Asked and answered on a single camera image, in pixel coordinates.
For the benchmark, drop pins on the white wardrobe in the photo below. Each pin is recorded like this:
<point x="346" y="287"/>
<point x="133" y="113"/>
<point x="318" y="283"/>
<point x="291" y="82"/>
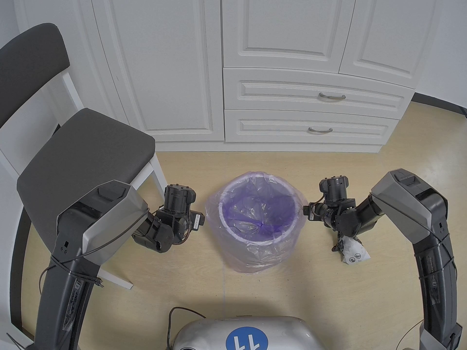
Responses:
<point x="164" y="49"/>

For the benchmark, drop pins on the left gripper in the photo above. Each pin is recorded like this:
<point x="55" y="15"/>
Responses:
<point x="189" y="226"/>

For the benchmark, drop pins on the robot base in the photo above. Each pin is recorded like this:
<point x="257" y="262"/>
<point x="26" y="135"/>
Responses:
<point x="204" y="334"/>

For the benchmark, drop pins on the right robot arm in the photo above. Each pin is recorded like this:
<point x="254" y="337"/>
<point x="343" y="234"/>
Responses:
<point x="401" y="199"/>

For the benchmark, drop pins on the grey and white chair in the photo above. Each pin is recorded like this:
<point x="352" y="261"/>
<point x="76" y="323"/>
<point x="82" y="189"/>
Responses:
<point x="80" y="159"/>

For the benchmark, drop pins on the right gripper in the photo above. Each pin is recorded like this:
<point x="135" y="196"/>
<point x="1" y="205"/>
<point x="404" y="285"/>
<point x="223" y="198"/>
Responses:
<point x="317" y="213"/>

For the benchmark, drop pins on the white trash bin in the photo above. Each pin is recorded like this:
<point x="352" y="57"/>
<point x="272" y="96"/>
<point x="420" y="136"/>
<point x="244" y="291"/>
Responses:
<point x="261" y="242"/>

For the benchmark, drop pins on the purple plastic bag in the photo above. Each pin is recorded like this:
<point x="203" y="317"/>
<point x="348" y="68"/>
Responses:
<point x="251" y="210"/>

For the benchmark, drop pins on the white paper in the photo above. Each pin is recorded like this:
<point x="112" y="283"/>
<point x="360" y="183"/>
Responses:
<point x="355" y="253"/>

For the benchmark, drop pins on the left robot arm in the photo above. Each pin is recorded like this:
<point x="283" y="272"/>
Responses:
<point x="105" y="210"/>

